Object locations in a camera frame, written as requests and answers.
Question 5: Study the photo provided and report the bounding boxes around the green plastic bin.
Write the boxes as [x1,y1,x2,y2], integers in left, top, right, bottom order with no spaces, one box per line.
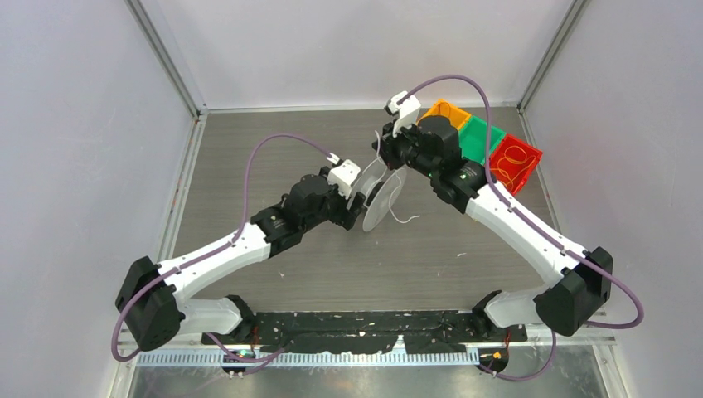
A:
[458,115,507,165]

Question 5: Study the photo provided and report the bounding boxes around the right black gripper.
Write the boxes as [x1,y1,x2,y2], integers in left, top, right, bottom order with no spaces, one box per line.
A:
[372,117,438,180]

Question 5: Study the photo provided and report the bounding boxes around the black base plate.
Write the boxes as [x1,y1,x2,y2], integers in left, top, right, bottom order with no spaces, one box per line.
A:
[216,310,527,354]

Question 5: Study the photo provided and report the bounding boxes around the clear plastic cable spool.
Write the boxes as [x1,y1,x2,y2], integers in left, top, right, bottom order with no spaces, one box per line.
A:
[351,160,407,232]

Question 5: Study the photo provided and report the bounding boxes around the yellow cable in red bin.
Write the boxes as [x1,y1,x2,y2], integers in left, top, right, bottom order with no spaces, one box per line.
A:
[494,151,536,188]

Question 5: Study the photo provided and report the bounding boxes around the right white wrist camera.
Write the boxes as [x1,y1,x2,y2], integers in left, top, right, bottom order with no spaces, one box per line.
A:
[385,91,421,138]

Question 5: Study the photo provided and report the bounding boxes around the orange plastic bin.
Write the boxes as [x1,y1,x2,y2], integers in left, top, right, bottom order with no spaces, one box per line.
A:
[419,99,472,131]

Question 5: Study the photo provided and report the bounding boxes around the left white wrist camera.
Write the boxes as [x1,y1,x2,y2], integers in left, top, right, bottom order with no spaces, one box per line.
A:
[327,153,361,199]

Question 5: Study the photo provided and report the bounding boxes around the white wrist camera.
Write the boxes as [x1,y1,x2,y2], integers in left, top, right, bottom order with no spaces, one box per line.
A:
[327,153,361,199]
[385,91,421,138]

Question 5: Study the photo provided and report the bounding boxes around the slotted cable duct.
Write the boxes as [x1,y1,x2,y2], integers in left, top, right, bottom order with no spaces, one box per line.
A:
[136,347,479,367]

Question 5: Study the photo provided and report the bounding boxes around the aluminium rail frame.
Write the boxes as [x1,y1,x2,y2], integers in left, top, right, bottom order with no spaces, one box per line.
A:
[116,325,138,351]

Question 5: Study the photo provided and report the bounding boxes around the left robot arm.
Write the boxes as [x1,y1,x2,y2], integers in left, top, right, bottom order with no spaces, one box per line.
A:
[115,175,367,352]

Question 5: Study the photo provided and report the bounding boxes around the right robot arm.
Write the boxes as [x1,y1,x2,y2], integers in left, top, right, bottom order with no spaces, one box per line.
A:
[372,116,613,341]

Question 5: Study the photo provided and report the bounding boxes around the red plastic bin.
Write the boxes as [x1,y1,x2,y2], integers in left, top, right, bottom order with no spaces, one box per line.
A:
[489,134,543,196]

